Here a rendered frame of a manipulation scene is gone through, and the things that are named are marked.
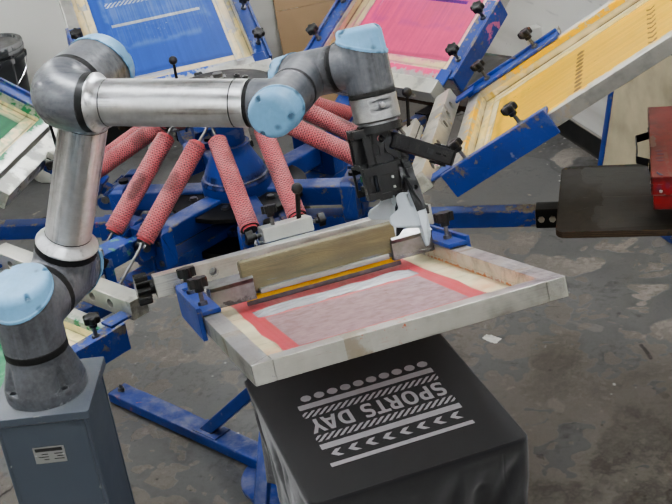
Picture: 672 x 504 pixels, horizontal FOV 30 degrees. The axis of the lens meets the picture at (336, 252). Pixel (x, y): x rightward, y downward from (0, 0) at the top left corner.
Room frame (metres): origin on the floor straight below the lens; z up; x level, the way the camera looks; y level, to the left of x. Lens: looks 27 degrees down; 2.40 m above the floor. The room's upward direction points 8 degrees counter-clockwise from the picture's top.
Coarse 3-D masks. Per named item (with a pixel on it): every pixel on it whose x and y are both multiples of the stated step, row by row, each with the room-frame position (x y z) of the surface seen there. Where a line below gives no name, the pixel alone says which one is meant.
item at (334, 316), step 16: (320, 288) 2.42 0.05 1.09; (240, 304) 2.43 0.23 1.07; (256, 304) 2.40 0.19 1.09; (272, 304) 2.36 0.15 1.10; (320, 304) 2.27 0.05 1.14; (336, 304) 2.24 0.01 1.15; (352, 304) 2.21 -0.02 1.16; (256, 320) 2.25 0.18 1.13; (272, 320) 2.22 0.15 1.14; (288, 320) 2.19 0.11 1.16; (304, 320) 2.16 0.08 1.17; (320, 320) 2.13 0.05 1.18; (336, 320) 2.10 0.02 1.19; (352, 320) 2.08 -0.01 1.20; (368, 320) 2.05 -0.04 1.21; (384, 320) 2.02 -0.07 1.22; (272, 336) 2.09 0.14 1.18; (288, 336) 2.06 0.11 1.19; (304, 336) 2.03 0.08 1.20; (320, 336) 2.01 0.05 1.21
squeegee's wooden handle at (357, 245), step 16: (384, 224) 2.48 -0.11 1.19; (320, 240) 2.45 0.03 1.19; (336, 240) 2.44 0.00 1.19; (352, 240) 2.45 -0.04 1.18; (368, 240) 2.46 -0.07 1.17; (384, 240) 2.46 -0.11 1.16; (256, 256) 2.42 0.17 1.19; (272, 256) 2.41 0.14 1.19; (288, 256) 2.41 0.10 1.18; (304, 256) 2.42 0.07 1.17; (320, 256) 2.43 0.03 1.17; (336, 256) 2.43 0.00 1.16; (352, 256) 2.44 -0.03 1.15; (368, 256) 2.45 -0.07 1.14; (240, 272) 2.39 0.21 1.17; (256, 272) 2.39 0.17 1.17; (272, 272) 2.40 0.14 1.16; (288, 272) 2.40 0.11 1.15; (304, 272) 2.41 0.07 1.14; (256, 288) 2.38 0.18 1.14
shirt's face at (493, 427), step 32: (384, 352) 2.35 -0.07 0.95; (416, 352) 2.33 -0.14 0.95; (448, 352) 2.31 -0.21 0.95; (288, 384) 2.27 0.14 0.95; (320, 384) 2.26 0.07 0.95; (448, 384) 2.19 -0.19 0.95; (480, 384) 2.17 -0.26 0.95; (288, 416) 2.15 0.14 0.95; (480, 416) 2.06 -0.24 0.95; (288, 448) 2.04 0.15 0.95; (320, 448) 2.03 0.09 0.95; (416, 448) 1.98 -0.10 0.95; (448, 448) 1.97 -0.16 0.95; (480, 448) 1.95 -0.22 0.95; (320, 480) 1.93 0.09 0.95; (352, 480) 1.91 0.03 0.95; (384, 480) 1.90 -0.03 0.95
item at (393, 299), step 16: (384, 272) 2.44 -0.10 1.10; (432, 272) 2.34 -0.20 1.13; (368, 288) 2.32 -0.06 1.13; (384, 288) 2.29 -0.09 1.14; (400, 288) 2.25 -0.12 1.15; (416, 288) 2.22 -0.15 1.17; (432, 288) 2.19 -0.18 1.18; (448, 288) 2.17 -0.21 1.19; (464, 288) 2.14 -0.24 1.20; (368, 304) 2.18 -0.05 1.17; (384, 304) 2.15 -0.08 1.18; (400, 304) 2.12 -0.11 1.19; (416, 304) 2.09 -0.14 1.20; (432, 304) 2.07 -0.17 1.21
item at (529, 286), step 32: (448, 256) 2.39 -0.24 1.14; (480, 256) 2.24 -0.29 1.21; (512, 288) 1.93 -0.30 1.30; (544, 288) 1.92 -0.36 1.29; (224, 320) 2.16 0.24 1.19; (416, 320) 1.86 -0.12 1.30; (448, 320) 1.87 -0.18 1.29; (480, 320) 1.88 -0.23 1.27; (224, 352) 2.05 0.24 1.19; (256, 352) 1.87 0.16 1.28; (288, 352) 1.82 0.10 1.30; (320, 352) 1.82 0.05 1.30; (352, 352) 1.83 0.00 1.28; (256, 384) 1.78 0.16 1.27
